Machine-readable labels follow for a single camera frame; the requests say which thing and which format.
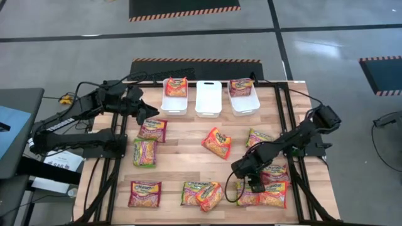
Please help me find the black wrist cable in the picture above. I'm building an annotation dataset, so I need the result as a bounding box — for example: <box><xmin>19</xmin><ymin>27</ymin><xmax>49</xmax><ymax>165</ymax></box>
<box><xmin>71</xmin><ymin>71</ymin><xmax>148</xmax><ymax>106</ymax></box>
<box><xmin>224</xmin><ymin>171</ymin><xmax>246</xmax><ymax>203</ymax></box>

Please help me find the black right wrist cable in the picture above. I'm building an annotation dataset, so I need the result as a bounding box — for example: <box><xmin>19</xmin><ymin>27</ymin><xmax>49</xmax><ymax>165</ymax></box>
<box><xmin>224</xmin><ymin>171</ymin><xmax>246</xmax><ymax>203</ymax></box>

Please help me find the red roast beef ramen pack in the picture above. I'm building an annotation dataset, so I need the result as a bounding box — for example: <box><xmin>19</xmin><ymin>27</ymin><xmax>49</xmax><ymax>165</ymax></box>
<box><xmin>128</xmin><ymin>180</ymin><xmax>162</xmax><ymax>208</ymax></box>
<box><xmin>229</xmin><ymin>77</ymin><xmax>254</xmax><ymax>97</ymax></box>
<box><xmin>260</xmin><ymin>163</ymin><xmax>290</xmax><ymax>186</ymax></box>
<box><xmin>137</xmin><ymin>118</ymin><xmax>168</xmax><ymax>144</ymax></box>

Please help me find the black metal table frame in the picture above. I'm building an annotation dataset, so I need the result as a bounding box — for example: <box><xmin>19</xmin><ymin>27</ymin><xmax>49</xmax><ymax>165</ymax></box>
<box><xmin>75</xmin><ymin>81</ymin><xmax>342</xmax><ymax>226</ymax></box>

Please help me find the lime chili shrimp ramen pack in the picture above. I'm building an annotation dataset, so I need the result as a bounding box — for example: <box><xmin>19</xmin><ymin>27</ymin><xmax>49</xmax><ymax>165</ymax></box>
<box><xmin>132</xmin><ymin>138</ymin><xmax>158</xmax><ymax>168</ymax></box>
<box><xmin>245</xmin><ymin>127</ymin><xmax>276</xmax><ymax>148</ymax></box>
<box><xmin>180</xmin><ymin>181</ymin><xmax>210</xmax><ymax>207</ymax></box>
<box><xmin>236</xmin><ymin>181</ymin><xmax>262</xmax><ymax>207</ymax></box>

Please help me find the blue sheet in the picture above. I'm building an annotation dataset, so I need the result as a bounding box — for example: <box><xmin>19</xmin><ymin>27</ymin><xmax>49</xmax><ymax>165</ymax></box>
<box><xmin>0</xmin><ymin>105</ymin><xmax>31</xmax><ymax>159</ymax></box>

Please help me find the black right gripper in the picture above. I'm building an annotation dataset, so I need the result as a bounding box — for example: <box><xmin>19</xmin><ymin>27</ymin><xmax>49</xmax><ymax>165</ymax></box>
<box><xmin>231</xmin><ymin>156</ymin><xmax>268</xmax><ymax>193</ymax></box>

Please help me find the yellow power plug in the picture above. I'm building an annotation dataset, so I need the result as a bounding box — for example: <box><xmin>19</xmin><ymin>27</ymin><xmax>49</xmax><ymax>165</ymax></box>
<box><xmin>58</xmin><ymin>94</ymin><xmax>75</xmax><ymax>106</ymax></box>

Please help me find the orange chicken ramen pack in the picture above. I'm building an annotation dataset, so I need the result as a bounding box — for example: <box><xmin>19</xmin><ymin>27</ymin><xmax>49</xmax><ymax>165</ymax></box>
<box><xmin>195</xmin><ymin>181</ymin><xmax>226</xmax><ymax>213</ymax></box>
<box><xmin>258</xmin><ymin>181</ymin><xmax>289</xmax><ymax>209</ymax></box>
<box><xmin>165</xmin><ymin>77</ymin><xmax>188</xmax><ymax>97</ymax></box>
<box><xmin>201</xmin><ymin>126</ymin><xmax>233</xmax><ymax>161</ymax></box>

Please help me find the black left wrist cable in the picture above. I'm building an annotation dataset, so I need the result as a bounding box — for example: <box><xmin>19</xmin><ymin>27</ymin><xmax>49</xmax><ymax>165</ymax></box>
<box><xmin>71</xmin><ymin>71</ymin><xmax>148</xmax><ymax>106</ymax></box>

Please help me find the black desk beam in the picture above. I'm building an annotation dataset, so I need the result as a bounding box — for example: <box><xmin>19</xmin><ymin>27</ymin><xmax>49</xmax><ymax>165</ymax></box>
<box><xmin>17</xmin><ymin>156</ymin><xmax>82</xmax><ymax>185</ymax></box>

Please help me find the grey side desk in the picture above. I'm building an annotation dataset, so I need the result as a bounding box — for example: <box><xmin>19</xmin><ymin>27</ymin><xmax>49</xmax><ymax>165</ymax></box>
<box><xmin>0</xmin><ymin>87</ymin><xmax>45</xmax><ymax>180</ymax></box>

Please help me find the white plastic bin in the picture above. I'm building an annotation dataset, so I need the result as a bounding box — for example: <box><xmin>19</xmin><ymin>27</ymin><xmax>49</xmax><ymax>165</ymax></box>
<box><xmin>195</xmin><ymin>80</ymin><xmax>223</xmax><ymax>119</ymax></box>
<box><xmin>227</xmin><ymin>80</ymin><xmax>261</xmax><ymax>117</ymax></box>
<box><xmin>160</xmin><ymin>78</ymin><xmax>189</xmax><ymax>116</ymax></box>

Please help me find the white printed box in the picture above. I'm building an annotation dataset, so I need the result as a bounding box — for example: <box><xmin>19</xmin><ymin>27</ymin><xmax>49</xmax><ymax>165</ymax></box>
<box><xmin>42</xmin><ymin>149</ymin><xmax>85</xmax><ymax>172</ymax></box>

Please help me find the white paper sheet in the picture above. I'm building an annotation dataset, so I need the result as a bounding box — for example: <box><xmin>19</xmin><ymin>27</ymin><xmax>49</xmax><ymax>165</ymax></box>
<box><xmin>31</xmin><ymin>177</ymin><xmax>79</xmax><ymax>194</ymax></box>

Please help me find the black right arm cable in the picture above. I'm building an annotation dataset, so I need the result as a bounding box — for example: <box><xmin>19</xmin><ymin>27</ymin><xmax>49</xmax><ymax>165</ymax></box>
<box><xmin>249</xmin><ymin>72</ymin><xmax>324</xmax><ymax>107</ymax></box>

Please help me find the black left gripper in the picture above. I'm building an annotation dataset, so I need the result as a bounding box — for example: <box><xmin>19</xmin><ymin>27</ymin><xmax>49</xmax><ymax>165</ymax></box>
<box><xmin>124</xmin><ymin>86</ymin><xmax>160</xmax><ymax>126</ymax></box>

